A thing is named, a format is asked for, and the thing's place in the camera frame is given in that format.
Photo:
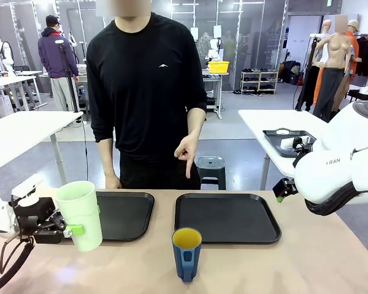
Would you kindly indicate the person's right hand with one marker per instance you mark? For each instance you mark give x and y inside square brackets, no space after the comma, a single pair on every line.
[113,182]

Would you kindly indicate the white workbench table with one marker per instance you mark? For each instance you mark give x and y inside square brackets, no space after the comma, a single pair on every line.
[6,80]

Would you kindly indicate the person's right forearm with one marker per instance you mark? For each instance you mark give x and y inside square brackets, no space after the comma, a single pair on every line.
[107,159]

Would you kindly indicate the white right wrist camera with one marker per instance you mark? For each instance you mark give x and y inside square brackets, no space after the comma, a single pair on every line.
[287,143]

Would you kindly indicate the bare mannequin grey trousers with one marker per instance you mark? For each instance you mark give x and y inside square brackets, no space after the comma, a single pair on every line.
[334,52]

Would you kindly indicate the yellow plastic basket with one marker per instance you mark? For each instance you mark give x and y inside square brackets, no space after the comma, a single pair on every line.
[218,66]

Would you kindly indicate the light green plastic cup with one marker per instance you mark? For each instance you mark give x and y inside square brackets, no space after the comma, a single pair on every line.
[82,208]

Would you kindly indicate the white shoe rack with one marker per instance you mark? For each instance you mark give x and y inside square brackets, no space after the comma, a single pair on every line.
[259,81]

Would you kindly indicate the person's left hand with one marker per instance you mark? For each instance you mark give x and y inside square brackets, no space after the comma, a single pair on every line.
[188,148]

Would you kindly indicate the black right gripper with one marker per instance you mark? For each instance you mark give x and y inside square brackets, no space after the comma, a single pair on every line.
[285,187]

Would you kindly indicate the man in purple jacket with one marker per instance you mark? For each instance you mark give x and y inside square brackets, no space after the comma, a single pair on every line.
[53,55]

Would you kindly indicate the mannequin in orange garment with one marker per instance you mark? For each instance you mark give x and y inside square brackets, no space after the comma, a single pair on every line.
[354,46]

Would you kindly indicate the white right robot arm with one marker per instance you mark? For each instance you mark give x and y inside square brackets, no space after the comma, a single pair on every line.
[325,171]

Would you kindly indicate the person's left forearm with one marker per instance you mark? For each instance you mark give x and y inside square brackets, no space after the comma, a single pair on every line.
[196,122]

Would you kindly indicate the person in black shirt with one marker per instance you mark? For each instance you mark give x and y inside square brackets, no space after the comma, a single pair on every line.
[141,92]

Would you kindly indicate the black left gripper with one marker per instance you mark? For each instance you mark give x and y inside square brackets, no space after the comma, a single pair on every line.
[30,211]

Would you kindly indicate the blue mug yellow inside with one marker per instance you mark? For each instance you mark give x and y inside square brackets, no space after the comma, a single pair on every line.
[179,260]

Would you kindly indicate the grey plastic stool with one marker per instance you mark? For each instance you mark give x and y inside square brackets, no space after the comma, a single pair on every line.
[211,163]

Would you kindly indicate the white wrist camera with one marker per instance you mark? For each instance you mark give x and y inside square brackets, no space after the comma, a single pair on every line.
[287,143]
[27,186]

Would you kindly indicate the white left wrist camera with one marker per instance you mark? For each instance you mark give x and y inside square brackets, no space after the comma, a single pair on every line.
[27,186]

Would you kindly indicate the black tripod stand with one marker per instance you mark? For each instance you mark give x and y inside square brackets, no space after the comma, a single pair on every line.
[69,76]

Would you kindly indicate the black plastic serving tray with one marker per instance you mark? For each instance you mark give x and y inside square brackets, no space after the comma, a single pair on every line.
[227,217]
[125,214]

